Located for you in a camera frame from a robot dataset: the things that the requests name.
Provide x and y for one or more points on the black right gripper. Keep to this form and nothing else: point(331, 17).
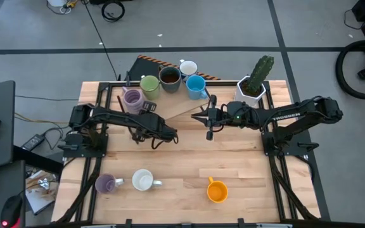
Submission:
point(219, 117)

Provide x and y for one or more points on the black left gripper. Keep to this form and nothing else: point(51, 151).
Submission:
point(149, 130)

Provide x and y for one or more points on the light blue faceted mug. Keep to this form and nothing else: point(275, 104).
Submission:
point(195, 85)

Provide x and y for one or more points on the lilac spiral mug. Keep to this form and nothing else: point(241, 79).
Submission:
point(132, 98)

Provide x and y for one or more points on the green ribbed mug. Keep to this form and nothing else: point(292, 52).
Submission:
point(149, 84)

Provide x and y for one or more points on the white mug front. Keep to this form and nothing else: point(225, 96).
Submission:
point(142, 180)

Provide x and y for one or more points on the yellow mug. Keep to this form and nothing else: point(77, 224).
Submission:
point(217, 192)

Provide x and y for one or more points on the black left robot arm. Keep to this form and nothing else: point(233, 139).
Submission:
point(116, 115)

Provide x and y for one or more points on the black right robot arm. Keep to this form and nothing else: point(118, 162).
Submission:
point(296, 114)

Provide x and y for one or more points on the wooden shelf black metal legs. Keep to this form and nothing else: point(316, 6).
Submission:
point(176, 104)

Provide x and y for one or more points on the white hexagonal plant pot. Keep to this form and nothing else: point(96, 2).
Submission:
point(244, 100)

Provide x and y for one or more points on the white mug on rack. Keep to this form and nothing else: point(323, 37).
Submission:
point(189, 67)

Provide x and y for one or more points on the dark grey mug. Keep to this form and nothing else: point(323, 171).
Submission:
point(170, 77)

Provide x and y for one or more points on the black orange striped mat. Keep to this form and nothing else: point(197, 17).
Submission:
point(144, 68)

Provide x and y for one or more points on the green cactus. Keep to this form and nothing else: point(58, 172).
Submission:
point(260, 74)

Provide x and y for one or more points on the black power brick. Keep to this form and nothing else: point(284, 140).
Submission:
point(33, 142)

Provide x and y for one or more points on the orange vacuum cleaner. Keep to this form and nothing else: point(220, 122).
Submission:
point(338, 68)

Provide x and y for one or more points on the cardboard box with papers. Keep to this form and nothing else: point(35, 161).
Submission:
point(40, 198)

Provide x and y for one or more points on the white bucket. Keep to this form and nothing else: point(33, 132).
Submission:
point(56, 2)

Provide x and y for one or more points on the black computer mouse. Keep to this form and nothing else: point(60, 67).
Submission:
point(11, 210)

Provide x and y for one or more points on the black aluminium table frame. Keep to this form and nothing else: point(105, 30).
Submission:
point(223, 83)

